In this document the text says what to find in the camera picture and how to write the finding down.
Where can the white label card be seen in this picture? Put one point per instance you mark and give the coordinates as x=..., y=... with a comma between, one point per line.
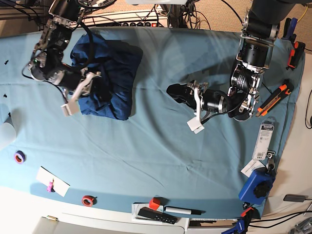
x=251, y=166

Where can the small pink toy figure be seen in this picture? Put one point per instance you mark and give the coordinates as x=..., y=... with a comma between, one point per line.
x=50, y=187

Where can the black phone device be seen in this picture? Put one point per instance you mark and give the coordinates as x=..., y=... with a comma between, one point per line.
x=294, y=198

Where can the blue black clamp top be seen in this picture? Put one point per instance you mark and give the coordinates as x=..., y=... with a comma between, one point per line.
x=289, y=27

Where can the clear blister retail package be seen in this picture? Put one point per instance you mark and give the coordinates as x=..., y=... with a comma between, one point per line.
x=263, y=139

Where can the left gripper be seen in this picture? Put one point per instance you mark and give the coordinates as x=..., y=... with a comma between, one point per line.
x=213, y=101

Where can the dark blue t-shirt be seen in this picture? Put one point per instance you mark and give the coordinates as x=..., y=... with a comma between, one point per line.
x=118, y=62

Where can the red tape roll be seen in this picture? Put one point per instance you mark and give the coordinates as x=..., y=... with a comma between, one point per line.
x=88, y=200

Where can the purple tape roll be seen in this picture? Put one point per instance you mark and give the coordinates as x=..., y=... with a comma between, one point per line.
x=19, y=157

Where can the white power strip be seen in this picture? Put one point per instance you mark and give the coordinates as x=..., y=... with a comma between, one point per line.
x=143, y=18

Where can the white paper card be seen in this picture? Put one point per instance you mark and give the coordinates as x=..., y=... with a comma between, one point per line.
x=44, y=177

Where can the orange black utility knife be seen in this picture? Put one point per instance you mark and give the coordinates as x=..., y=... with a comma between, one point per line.
x=276, y=97

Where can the white black marker pen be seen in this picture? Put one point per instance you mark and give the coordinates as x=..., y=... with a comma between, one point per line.
x=183, y=211

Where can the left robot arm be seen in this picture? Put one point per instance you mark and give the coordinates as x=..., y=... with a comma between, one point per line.
x=259, y=33

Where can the blue box with knob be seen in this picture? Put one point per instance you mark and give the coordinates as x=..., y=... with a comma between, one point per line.
x=257, y=186

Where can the red cube block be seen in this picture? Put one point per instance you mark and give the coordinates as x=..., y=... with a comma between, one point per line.
x=154, y=203

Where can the blue black clamp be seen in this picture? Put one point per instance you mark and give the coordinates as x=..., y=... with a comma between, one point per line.
x=289, y=27
x=242, y=224

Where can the blue black clamp bottom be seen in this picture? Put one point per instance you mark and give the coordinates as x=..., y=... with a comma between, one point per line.
x=242, y=224

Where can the black remote control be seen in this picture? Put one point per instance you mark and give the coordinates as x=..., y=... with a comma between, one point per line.
x=157, y=216

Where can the light blue table cloth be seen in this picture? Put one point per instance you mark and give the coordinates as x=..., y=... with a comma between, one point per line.
x=152, y=153

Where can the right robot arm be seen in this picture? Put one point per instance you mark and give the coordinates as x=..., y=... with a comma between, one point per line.
x=46, y=64

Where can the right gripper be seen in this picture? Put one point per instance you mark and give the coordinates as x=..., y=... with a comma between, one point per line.
x=70, y=81

